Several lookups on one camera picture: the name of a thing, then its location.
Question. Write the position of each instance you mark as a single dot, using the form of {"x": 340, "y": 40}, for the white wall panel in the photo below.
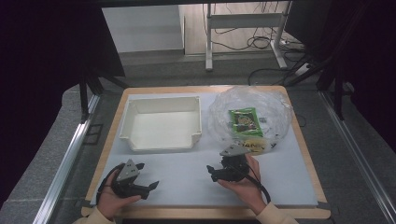
{"x": 141, "y": 29}

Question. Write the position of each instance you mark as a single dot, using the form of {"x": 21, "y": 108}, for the black metal stand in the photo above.
{"x": 337, "y": 90}
{"x": 83, "y": 96}

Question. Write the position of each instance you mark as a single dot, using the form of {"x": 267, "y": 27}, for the white table mat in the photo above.
{"x": 186, "y": 177}

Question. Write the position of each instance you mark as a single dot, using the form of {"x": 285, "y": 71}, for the aluminium rail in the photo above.
{"x": 67, "y": 158}
{"x": 358, "y": 155}

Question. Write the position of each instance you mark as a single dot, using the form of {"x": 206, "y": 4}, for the white power strip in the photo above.
{"x": 303, "y": 69}

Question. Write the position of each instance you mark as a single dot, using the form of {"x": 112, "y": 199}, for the green snack packet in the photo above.
{"x": 246, "y": 122}

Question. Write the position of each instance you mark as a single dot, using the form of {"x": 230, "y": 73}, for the white metal desk frame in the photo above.
{"x": 243, "y": 21}

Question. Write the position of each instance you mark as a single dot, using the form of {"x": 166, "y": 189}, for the person's right hand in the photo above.
{"x": 246, "y": 191}

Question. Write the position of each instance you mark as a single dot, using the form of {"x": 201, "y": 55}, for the white plastic tray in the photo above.
{"x": 162, "y": 127}

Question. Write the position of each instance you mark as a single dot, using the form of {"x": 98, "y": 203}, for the dark curtain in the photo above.
{"x": 40, "y": 77}
{"x": 370, "y": 62}

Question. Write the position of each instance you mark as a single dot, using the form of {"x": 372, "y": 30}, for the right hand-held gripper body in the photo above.
{"x": 233, "y": 168}

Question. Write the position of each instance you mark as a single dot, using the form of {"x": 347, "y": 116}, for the clear plastic bag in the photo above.
{"x": 274, "y": 105}

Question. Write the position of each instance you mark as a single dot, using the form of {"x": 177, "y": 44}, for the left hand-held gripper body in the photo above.
{"x": 127, "y": 174}

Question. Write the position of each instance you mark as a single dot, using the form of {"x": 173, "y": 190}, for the yellow snack packet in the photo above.
{"x": 257, "y": 146}

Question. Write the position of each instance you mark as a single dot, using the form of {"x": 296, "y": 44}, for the person's left hand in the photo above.
{"x": 109, "y": 200}

